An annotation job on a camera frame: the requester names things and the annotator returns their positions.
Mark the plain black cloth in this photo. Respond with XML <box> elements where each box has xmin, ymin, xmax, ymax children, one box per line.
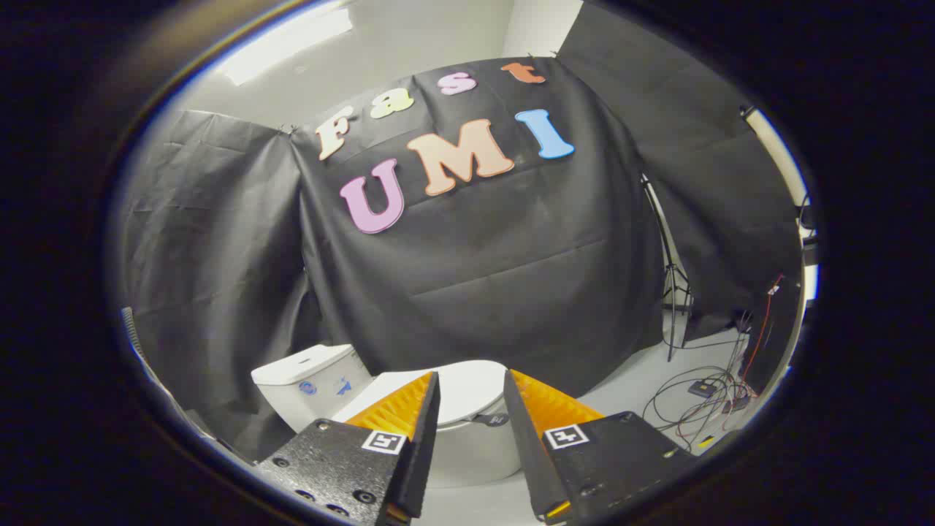
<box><xmin>121</xmin><ymin>110</ymin><xmax>322</xmax><ymax>461</ymax></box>
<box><xmin>555</xmin><ymin>0</ymin><xmax>804</xmax><ymax>395</ymax></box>

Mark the white toilet lid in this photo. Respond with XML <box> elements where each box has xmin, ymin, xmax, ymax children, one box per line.
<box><xmin>332</xmin><ymin>359</ymin><xmax>510</xmax><ymax>430</ymax></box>

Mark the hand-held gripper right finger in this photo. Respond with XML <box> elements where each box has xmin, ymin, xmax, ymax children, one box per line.
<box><xmin>503</xmin><ymin>369</ymin><xmax>696</xmax><ymax>525</ymax></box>

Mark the black backdrop cloth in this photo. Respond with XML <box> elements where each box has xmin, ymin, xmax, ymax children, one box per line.
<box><xmin>292</xmin><ymin>57</ymin><xmax>665</xmax><ymax>399</ymax></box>

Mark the black light stand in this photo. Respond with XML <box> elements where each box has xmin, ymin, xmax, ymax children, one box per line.
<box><xmin>641</xmin><ymin>175</ymin><xmax>693</xmax><ymax>362</ymax></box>

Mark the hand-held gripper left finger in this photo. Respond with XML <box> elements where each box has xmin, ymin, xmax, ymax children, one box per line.
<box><xmin>256</xmin><ymin>370</ymin><xmax>441</xmax><ymax>526</ymax></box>

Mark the white toilet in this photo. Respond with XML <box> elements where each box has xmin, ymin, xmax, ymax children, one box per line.
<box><xmin>251</xmin><ymin>345</ymin><xmax>527</xmax><ymax>489</ymax></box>

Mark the bundle of black cables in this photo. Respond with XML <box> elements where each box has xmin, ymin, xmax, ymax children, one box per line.
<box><xmin>643</xmin><ymin>314</ymin><xmax>760</xmax><ymax>446</ymax></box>

